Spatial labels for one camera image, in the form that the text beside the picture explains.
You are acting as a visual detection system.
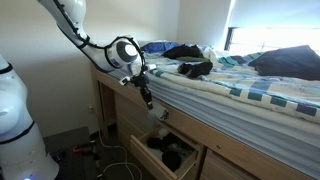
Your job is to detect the black socks on bed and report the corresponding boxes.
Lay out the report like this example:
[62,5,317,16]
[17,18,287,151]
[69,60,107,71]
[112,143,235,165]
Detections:
[177,62,213,79]

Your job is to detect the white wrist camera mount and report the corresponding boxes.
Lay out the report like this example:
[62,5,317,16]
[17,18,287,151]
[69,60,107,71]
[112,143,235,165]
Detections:
[119,64,156,87]

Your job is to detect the checkered white green blanket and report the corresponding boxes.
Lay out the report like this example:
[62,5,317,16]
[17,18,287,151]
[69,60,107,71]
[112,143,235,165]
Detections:
[144,45,320,123]

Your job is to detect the wooden bed frame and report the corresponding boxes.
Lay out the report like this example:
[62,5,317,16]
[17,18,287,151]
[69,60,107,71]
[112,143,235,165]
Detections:
[91,68,311,180]

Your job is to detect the black socks in drawer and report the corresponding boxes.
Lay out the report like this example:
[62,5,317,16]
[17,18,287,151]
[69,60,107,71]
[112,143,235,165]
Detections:
[147,133,194,171]

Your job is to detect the black clothing on bed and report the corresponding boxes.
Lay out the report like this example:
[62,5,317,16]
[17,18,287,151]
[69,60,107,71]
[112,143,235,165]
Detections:
[163,45,201,59]

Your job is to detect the grey striped mattress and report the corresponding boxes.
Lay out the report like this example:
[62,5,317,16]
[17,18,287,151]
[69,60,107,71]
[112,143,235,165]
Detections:
[106,63,320,180]

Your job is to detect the blue cloth on bed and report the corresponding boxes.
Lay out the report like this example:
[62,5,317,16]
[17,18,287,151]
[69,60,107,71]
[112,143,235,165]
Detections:
[141,41,179,54]

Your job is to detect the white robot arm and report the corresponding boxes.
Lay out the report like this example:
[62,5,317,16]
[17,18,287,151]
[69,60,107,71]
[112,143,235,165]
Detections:
[0,0,144,180]

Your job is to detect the open wooden drawer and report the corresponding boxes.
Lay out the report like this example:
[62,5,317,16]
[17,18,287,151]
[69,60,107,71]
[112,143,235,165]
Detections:
[130,126,201,180]

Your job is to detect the white grey sock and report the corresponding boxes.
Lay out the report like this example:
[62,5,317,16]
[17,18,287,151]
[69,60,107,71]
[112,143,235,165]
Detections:
[148,105,169,121]

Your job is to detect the dark navy pillow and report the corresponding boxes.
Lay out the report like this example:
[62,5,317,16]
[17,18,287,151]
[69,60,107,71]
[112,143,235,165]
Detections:
[249,45,320,81]

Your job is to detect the red black tool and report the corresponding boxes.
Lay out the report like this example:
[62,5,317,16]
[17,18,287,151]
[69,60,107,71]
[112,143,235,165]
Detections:
[72,144,95,154]

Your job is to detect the white cable on floor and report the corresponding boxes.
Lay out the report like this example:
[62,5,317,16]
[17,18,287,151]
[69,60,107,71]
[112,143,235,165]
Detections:
[89,105,144,180]

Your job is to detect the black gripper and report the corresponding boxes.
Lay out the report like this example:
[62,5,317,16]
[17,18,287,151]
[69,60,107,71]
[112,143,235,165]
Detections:
[133,75,153,110]

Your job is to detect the closed wooden drawer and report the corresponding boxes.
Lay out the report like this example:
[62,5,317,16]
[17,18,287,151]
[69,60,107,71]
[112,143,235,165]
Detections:
[200,149,259,180]

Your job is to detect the white window blind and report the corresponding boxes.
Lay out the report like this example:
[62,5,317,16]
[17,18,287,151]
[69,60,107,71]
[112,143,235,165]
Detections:
[229,0,320,28]

